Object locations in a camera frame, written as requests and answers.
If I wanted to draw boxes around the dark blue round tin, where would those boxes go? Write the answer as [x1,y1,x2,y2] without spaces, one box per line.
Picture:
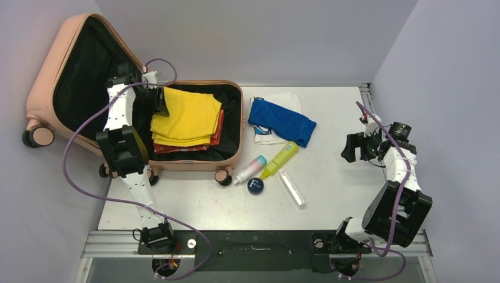
[247,177,264,195]

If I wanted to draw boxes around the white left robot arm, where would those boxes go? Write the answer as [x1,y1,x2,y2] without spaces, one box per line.
[96,63,177,254]

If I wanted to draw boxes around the yellow-green tube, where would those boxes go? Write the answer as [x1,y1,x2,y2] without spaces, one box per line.
[259,141,299,180]

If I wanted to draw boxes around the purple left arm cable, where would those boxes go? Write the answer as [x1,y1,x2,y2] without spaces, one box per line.
[62,58,213,282]

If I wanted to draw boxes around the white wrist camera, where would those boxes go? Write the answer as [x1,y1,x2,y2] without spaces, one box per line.
[360,113,380,136]
[142,71,158,84]

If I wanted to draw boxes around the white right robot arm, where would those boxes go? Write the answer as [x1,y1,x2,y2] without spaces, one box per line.
[333,119,433,252]

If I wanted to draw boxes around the pink hard-shell suitcase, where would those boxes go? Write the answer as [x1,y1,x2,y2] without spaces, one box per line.
[21,13,244,183]

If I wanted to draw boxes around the red white patterned cloth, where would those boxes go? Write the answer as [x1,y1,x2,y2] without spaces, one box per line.
[153,110,224,154]

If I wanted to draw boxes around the aluminium front rail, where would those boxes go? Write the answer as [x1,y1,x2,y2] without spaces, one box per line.
[81,230,433,258]

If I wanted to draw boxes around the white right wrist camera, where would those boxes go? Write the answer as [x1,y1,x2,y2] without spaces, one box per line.
[360,113,380,136]

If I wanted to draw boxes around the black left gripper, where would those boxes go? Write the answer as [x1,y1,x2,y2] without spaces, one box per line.
[133,86,168,117]

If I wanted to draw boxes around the white blue printed cloth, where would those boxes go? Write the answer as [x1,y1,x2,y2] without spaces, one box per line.
[249,92,302,145]

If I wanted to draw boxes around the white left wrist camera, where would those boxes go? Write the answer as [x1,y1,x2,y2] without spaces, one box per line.
[142,71,158,84]

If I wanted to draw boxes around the yellow cloth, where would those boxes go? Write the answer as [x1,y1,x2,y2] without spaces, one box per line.
[150,87,222,147]

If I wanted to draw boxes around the pink teal bottle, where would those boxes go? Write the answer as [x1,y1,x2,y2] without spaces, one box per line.
[232,155,267,185]

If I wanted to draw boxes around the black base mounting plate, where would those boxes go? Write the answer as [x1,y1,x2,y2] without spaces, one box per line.
[137,230,371,278]

